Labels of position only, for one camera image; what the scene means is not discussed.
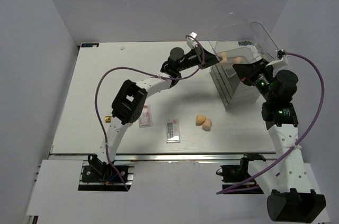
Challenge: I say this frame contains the clear false eyelash case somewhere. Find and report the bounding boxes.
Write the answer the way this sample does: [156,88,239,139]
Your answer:
[166,119,180,144]

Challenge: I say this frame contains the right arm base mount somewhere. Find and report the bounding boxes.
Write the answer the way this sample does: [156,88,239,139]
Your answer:
[216,154,266,194]

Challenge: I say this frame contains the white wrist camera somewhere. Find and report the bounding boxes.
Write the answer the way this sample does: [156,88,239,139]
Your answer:
[266,49,289,69]
[185,32,203,50]

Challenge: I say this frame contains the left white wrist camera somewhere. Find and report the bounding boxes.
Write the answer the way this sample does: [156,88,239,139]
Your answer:
[185,32,203,50]

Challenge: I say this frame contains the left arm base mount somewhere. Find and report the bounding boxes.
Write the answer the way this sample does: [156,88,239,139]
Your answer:
[78,155,132,192]

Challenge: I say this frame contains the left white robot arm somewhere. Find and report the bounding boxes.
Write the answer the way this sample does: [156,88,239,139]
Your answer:
[88,47,227,181]

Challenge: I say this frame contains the gold black lipstick left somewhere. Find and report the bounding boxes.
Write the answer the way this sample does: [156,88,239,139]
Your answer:
[104,115,112,123]

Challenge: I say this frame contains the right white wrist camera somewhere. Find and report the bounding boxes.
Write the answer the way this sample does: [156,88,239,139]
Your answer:
[266,49,289,69]

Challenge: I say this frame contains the blue label sticker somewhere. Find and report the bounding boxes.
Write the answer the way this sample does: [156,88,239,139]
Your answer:
[81,43,99,48]

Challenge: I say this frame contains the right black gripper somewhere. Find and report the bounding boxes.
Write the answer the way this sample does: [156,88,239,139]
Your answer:
[233,58,275,102]

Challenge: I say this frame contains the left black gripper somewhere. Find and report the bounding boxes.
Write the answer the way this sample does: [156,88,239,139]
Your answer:
[177,44,222,72]

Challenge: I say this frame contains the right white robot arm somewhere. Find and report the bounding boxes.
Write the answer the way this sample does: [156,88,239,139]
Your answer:
[233,59,326,223]

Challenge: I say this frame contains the clear acrylic organizer with lid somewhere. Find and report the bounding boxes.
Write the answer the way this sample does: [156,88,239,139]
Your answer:
[209,12,280,111]

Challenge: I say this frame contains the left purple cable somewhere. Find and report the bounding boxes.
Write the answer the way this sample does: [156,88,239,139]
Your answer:
[94,35,207,192]

